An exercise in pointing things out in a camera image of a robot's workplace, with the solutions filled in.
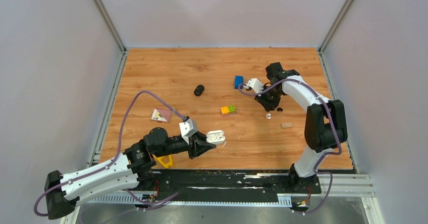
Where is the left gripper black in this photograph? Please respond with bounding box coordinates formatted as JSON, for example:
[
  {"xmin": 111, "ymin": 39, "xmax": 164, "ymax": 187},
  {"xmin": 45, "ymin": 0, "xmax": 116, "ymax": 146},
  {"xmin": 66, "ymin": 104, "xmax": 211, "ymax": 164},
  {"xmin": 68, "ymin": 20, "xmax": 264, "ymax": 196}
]
[{"xmin": 154, "ymin": 130, "xmax": 217, "ymax": 159}]

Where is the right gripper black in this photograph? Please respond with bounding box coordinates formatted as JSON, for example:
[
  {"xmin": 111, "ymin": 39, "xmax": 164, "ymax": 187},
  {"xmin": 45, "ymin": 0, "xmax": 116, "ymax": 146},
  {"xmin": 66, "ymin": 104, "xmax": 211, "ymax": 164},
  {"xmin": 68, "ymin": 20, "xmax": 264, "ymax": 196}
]
[{"xmin": 255, "ymin": 85, "xmax": 284, "ymax": 112}]

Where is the white earbud charging case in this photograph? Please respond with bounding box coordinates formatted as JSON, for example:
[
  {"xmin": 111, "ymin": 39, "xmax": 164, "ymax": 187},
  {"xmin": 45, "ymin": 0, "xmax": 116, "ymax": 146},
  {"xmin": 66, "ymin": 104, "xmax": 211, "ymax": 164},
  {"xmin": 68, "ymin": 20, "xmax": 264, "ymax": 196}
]
[{"xmin": 206, "ymin": 130, "xmax": 226, "ymax": 145}]

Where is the black earbud charging case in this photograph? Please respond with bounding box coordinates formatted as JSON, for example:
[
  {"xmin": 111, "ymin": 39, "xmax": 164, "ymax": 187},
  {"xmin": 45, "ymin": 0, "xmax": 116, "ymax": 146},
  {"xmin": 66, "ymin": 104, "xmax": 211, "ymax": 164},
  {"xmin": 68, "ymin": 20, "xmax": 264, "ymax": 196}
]
[{"xmin": 193, "ymin": 85, "xmax": 205, "ymax": 96}]

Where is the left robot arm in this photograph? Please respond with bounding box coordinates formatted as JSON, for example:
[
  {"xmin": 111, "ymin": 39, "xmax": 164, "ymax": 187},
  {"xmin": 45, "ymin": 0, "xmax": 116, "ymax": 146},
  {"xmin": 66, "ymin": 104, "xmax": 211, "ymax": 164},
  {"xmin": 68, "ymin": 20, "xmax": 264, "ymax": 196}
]
[{"xmin": 44, "ymin": 123, "xmax": 226, "ymax": 220}]

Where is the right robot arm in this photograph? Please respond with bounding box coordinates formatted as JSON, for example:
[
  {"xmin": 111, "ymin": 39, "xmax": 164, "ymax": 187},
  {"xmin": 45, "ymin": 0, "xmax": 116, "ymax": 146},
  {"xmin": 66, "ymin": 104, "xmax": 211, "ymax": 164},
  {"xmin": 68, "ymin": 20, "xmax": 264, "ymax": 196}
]
[{"xmin": 246, "ymin": 62, "xmax": 348, "ymax": 193}]

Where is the small wooden block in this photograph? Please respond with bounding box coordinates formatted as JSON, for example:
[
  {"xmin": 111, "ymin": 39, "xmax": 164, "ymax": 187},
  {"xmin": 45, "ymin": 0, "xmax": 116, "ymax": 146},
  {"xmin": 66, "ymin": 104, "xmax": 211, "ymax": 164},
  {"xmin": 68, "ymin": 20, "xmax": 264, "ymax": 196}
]
[{"xmin": 281, "ymin": 123, "xmax": 293, "ymax": 129}]

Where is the blue toy block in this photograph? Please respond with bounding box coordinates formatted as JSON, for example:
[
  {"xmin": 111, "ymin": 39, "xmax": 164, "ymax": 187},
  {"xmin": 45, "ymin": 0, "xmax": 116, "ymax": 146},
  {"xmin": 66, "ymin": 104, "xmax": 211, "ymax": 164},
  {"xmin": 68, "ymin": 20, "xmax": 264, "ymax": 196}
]
[{"xmin": 234, "ymin": 75, "xmax": 244, "ymax": 89}]

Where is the orange green toy brick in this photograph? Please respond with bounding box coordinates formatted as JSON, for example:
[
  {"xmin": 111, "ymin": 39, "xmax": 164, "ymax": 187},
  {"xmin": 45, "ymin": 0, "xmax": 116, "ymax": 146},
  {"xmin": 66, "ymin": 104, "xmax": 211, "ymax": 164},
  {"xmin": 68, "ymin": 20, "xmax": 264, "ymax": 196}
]
[{"xmin": 220, "ymin": 105, "xmax": 236, "ymax": 116}]

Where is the pink picture card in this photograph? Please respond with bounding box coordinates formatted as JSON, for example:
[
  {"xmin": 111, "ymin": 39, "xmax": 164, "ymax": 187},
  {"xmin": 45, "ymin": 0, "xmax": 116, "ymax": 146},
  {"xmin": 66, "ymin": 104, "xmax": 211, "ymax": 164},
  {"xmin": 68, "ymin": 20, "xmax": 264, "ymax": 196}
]
[{"xmin": 150, "ymin": 108, "xmax": 173, "ymax": 123}]

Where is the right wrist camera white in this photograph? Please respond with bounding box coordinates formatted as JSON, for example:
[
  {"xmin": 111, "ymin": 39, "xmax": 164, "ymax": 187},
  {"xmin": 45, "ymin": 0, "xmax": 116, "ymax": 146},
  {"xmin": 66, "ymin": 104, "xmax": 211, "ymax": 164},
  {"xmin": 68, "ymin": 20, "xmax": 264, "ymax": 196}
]
[{"xmin": 245, "ymin": 78, "xmax": 264, "ymax": 93}]

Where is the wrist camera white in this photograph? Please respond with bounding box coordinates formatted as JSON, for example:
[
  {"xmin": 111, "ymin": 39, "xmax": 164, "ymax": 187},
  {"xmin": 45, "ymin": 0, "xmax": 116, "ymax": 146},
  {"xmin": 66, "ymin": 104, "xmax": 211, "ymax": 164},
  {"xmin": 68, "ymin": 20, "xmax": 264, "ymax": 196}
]
[
  {"xmin": 179, "ymin": 118, "xmax": 198, "ymax": 145},
  {"xmin": 245, "ymin": 78, "xmax": 264, "ymax": 93}
]

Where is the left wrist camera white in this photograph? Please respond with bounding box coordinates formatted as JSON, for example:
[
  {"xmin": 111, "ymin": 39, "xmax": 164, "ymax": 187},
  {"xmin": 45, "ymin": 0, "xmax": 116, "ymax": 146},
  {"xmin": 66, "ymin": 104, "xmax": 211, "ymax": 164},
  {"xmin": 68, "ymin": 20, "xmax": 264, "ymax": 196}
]
[{"xmin": 179, "ymin": 118, "xmax": 198, "ymax": 145}]

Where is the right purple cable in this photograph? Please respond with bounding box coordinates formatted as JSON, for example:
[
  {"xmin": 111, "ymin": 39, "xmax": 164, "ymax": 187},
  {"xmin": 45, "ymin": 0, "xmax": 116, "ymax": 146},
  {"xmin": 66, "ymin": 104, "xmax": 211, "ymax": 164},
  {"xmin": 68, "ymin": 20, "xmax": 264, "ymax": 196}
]
[{"xmin": 238, "ymin": 78, "xmax": 343, "ymax": 215}]

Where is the purple cable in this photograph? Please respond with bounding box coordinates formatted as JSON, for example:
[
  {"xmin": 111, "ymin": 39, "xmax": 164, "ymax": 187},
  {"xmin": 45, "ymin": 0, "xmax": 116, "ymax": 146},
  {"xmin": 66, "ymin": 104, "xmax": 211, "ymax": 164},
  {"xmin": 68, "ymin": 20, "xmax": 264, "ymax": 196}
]
[
  {"xmin": 238, "ymin": 78, "xmax": 343, "ymax": 215},
  {"xmin": 33, "ymin": 90, "xmax": 188, "ymax": 217}
]

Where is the yellow triangular plastic frame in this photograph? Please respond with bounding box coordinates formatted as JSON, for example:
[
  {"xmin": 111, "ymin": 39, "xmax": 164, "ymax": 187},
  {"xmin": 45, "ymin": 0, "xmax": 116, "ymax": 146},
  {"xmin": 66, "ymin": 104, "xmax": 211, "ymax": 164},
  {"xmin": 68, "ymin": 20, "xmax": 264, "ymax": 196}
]
[{"xmin": 154, "ymin": 155, "xmax": 174, "ymax": 169}]

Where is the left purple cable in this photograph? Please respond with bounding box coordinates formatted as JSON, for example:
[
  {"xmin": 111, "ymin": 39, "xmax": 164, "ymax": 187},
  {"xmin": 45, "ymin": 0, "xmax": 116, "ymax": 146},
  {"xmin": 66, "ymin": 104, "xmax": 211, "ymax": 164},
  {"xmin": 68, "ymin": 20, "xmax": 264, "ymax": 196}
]
[{"xmin": 33, "ymin": 90, "xmax": 188, "ymax": 217}]

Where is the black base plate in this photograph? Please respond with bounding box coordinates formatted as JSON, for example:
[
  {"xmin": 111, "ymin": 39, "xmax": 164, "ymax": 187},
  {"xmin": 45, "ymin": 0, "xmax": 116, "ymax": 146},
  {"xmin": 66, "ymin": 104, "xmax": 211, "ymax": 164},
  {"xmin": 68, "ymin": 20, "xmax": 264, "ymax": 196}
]
[{"xmin": 131, "ymin": 169, "xmax": 318, "ymax": 198}]

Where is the aluminium slotted rail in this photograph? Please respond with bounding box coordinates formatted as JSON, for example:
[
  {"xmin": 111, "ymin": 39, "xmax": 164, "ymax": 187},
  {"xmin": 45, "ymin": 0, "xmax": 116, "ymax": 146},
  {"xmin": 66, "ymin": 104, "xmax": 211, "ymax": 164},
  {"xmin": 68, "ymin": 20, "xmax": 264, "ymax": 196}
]
[{"xmin": 97, "ymin": 174, "xmax": 376, "ymax": 208}]

